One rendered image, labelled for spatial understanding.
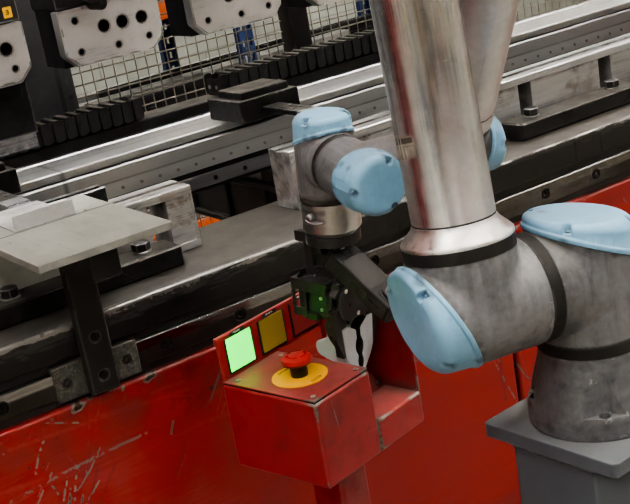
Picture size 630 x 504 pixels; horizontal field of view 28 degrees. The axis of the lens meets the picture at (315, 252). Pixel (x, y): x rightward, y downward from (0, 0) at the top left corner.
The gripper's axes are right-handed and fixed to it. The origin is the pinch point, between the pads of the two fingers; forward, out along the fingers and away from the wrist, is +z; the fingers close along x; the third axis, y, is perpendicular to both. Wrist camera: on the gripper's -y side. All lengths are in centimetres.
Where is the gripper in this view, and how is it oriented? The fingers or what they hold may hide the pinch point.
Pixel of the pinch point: (359, 373)
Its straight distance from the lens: 165.9
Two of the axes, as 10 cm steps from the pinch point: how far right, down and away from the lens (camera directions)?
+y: -7.6, -1.6, 6.3
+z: 1.0, 9.3, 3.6
